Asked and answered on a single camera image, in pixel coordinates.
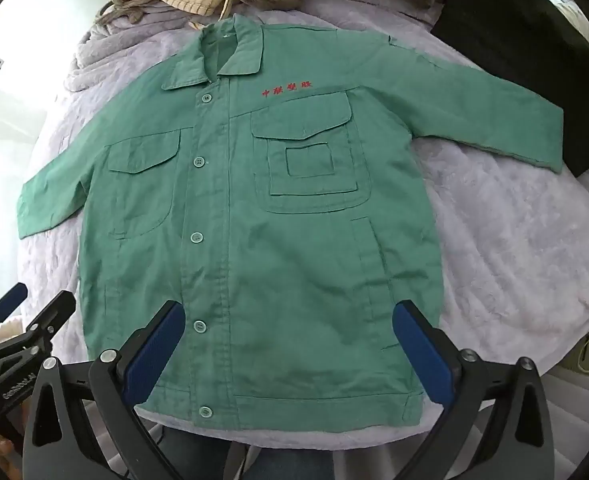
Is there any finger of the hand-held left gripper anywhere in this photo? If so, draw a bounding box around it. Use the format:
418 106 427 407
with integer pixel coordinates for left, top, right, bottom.
0 282 28 347
8 294 78 362

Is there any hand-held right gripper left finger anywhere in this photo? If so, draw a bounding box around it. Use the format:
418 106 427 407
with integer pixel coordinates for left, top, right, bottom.
23 300 235 480

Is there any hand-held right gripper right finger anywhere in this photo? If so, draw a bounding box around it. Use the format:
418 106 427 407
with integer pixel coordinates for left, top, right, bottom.
391 300 557 480

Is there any green work jacket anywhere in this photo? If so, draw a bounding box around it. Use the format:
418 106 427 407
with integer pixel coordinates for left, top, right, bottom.
16 14 564 432

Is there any lavender fluffy blanket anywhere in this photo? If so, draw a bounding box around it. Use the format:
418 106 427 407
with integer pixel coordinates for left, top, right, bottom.
17 0 589 466

